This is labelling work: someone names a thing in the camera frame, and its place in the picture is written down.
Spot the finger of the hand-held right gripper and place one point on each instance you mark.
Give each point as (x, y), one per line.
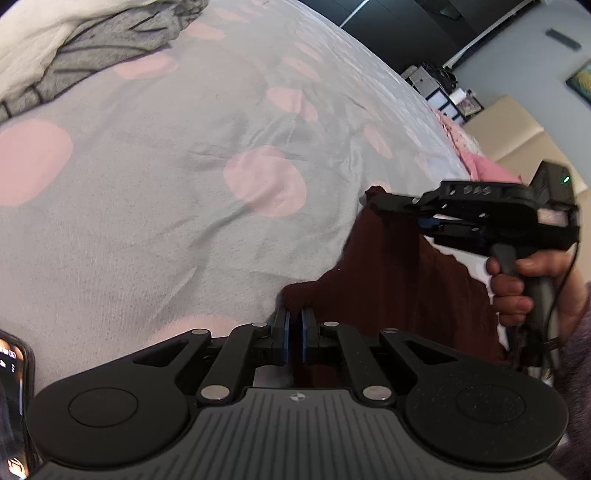
(392, 201)
(429, 225)

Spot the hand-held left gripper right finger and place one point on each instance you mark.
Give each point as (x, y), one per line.
(305, 337)

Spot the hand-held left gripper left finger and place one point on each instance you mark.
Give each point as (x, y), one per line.
(287, 337)

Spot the maroon garment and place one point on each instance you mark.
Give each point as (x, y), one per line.
(392, 286)

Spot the person's right forearm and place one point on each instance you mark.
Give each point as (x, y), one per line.
(579, 369)

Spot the person's right hand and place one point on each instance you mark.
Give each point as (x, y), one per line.
(508, 288)

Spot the beige padded headboard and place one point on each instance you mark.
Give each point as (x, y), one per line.
(512, 134)

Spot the pink dotted pillow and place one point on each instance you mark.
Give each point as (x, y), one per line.
(455, 134)

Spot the white nightstand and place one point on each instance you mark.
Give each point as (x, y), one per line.
(425, 83)

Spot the black bag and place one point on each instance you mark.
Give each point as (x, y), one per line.
(441, 74)

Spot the framed landscape painting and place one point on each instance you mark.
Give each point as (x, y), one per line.
(582, 81)

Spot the dark sliding wardrobe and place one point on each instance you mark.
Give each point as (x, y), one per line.
(415, 27)

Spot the bed with polka dot sheet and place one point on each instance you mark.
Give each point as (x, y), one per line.
(138, 230)

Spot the smartphone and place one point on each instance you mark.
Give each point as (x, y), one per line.
(14, 392)

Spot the photo frame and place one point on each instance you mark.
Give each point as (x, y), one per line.
(470, 105)

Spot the dark wall lamp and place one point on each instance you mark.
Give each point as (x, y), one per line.
(562, 39)

